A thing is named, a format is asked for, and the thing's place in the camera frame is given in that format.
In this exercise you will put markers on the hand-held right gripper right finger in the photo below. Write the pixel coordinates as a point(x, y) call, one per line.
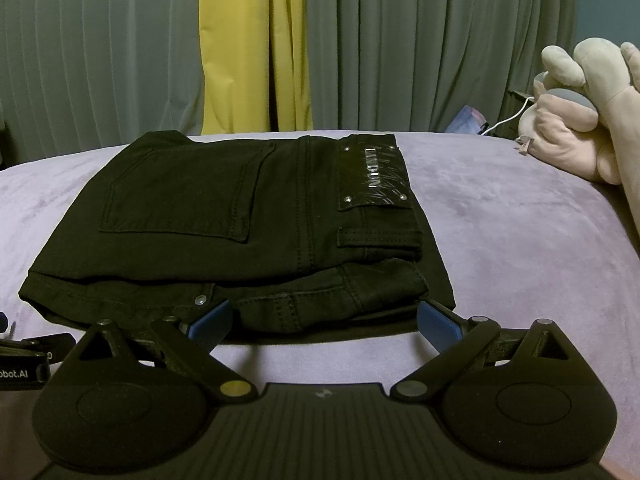
point(440, 327)

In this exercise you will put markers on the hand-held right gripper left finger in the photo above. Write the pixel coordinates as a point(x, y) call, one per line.
point(209, 327)

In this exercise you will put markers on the black pants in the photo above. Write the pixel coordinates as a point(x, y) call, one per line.
point(200, 220)

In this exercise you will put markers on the lavender bed blanket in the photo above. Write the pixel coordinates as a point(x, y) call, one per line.
point(525, 240)

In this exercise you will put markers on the blue purple packet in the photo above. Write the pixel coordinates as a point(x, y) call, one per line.
point(467, 119)

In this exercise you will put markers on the pink plush toy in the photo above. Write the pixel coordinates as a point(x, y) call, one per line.
point(560, 135)

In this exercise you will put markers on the yellow curtain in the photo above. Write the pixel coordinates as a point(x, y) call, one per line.
point(240, 45)

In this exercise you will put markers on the green curtain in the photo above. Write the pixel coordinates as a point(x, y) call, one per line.
point(440, 40)
point(100, 55)

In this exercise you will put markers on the cream plush toy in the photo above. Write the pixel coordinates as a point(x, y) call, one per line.
point(600, 70)

